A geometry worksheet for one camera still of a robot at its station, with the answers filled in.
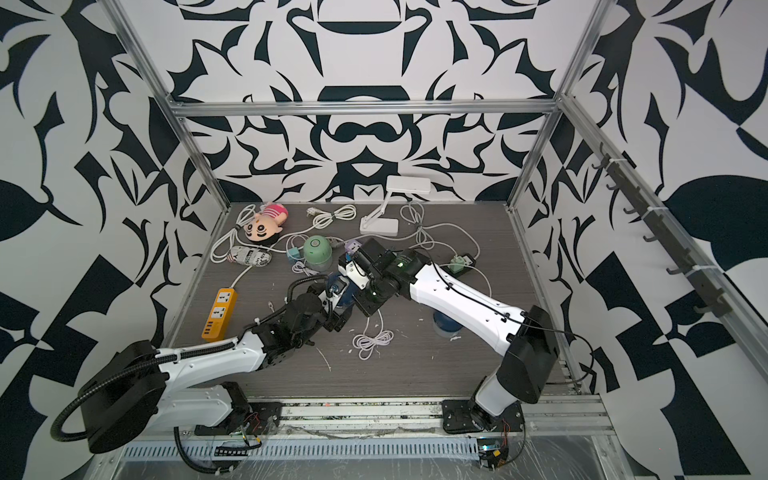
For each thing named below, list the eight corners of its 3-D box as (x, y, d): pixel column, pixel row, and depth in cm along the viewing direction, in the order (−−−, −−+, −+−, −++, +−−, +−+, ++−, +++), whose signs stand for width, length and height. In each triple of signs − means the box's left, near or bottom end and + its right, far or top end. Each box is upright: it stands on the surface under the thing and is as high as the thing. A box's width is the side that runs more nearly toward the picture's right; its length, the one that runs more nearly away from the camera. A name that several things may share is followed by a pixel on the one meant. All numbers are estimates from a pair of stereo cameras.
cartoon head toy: (249, 247, 107) (241, 234, 102) (262, 211, 118) (256, 197, 113) (280, 247, 107) (274, 234, 102) (290, 211, 118) (285, 197, 113)
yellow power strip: (205, 340, 88) (200, 336, 86) (223, 293, 98) (219, 288, 96) (223, 340, 88) (219, 336, 86) (239, 293, 98) (236, 288, 96)
